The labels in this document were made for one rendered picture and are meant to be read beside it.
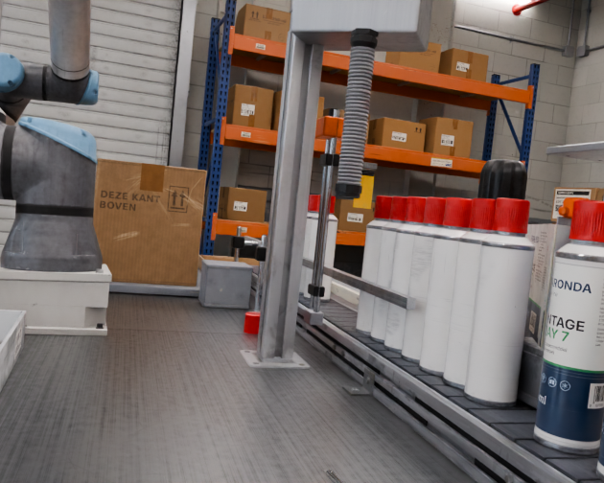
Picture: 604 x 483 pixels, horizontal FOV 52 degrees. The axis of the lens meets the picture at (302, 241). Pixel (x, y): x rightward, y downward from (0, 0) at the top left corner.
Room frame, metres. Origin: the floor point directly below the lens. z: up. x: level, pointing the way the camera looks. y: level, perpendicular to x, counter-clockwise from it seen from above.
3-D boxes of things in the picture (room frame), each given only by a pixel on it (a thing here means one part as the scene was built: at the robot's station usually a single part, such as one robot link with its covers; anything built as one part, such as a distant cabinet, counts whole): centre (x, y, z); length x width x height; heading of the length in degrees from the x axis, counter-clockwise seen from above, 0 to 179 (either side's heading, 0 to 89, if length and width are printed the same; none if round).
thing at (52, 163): (1.00, 0.41, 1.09); 0.13 x 0.12 x 0.14; 108
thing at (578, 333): (0.52, -0.24, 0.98); 0.05 x 0.05 x 0.20
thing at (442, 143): (5.31, -0.50, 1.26); 2.78 x 0.61 x 2.51; 110
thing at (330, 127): (0.97, -0.06, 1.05); 0.10 x 0.04 x 0.33; 106
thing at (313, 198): (1.28, -0.02, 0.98); 0.05 x 0.05 x 0.20
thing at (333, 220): (1.22, -0.04, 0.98); 0.05 x 0.05 x 0.20
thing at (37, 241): (1.00, 0.40, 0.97); 0.15 x 0.15 x 0.10
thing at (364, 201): (0.99, -0.09, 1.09); 0.03 x 0.01 x 0.06; 106
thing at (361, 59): (0.80, -0.05, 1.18); 0.04 x 0.04 x 0.21
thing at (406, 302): (1.26, 0.01, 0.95); 1.07 x 0.01 x 0.01; 16
